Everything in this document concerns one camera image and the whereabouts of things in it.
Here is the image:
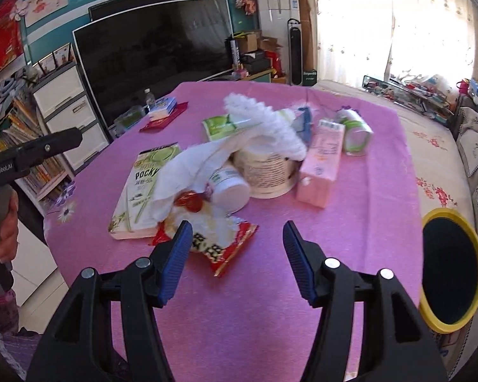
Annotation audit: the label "green Pocky box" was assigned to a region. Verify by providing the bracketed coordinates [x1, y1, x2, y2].
[108, 143, 181, 240]

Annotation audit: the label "red white snack bag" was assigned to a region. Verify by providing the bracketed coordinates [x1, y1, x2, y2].
[152, 203, 258, 277]

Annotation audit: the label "white tissue paper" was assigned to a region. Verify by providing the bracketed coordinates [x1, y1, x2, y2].
[151, 128, 260, 223]

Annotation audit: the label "pink drink carton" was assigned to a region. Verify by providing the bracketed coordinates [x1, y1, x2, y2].
[296, 119, 345, 209]

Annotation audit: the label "large white paper cup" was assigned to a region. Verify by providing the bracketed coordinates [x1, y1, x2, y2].
[232, 143, 300, 199]

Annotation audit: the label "small white yogurt cup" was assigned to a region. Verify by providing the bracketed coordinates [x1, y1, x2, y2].
[205, 162, 250, 214]

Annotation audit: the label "green coconut water bottle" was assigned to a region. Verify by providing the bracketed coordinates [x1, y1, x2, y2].
[335, 107, 374, 156]

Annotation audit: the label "green white wrapper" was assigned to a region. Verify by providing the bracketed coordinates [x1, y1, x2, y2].
[202, 114, 245, 141]

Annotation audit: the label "blue wrapper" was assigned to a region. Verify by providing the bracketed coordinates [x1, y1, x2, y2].
[292, 106, 313, 147]

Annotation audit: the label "white fluffy duster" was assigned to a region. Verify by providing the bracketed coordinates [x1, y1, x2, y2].
[223, 93, 307, 161]

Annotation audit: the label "yellow rimmed black trash bin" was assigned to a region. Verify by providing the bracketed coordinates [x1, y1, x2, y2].
[419, 208, 478, 335]

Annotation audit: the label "person's left hand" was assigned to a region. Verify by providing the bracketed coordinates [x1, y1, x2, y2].
[0, 185, 18, 264]

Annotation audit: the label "white drawer cabinet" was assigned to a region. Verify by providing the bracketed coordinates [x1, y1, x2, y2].
[33, 61, 109, 173]

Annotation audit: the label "clear plastic container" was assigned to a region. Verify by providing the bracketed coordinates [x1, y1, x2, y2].
[114, 105, 146, 136]

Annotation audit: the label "red envelope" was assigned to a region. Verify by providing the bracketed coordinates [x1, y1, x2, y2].
[140, 102, 188, 132]

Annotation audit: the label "clear water bottle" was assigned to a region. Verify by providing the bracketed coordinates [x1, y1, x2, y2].
[144, 88, 156, 111]

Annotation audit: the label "floral bed mat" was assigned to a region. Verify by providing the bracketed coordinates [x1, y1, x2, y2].
[314, 80, 474, 224]

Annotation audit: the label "blue tissue pack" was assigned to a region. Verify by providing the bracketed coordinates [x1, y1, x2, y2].
[148, 97, 177, 122]

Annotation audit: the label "large black television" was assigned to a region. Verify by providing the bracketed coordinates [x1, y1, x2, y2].
[73, 0, 232, 127]

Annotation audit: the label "pink floral tablecloth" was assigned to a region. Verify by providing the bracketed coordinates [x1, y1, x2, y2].
[45, 81, 422, 381]

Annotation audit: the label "glass coffee table with clutter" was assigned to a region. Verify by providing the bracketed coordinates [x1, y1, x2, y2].
[362, 75, 455, 126]

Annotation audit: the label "cardboard boxes by television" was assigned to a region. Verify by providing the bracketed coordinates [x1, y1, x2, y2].
[232, 30, 282, 54]

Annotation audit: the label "black tower fan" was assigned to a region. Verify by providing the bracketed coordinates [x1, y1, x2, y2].
[287, 18, 303, 85]

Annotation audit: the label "white curtains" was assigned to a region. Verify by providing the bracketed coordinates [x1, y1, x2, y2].
[307, 0, 476, 91]

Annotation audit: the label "white air conditioner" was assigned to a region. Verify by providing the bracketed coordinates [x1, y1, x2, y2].
[257, 0, 301, 75]

